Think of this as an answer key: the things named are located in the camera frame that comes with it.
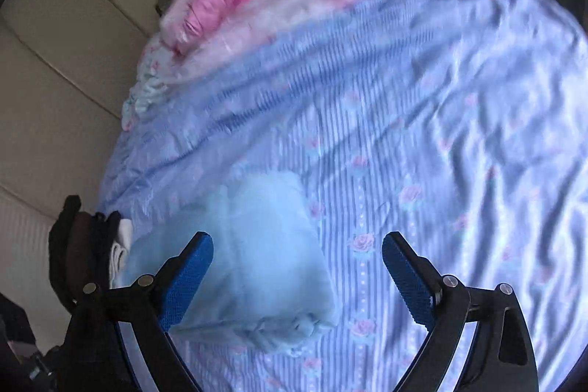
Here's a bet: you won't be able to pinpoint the blue floral striped bed sheet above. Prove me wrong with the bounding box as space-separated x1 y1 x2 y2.
94 0 588 392

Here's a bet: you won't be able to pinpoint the pile of dark clothes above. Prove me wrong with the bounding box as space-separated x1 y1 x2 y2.
47 195 122 314

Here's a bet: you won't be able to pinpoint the white folded cloth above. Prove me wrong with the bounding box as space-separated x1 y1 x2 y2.
108 220 135 289

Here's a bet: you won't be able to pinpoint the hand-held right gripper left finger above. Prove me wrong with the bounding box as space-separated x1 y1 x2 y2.
62 231 214 392

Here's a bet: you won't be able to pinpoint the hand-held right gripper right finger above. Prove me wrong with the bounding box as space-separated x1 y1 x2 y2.
382 231 540 392

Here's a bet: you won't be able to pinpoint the light blue pants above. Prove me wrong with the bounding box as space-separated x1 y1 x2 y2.
120 172 341 357

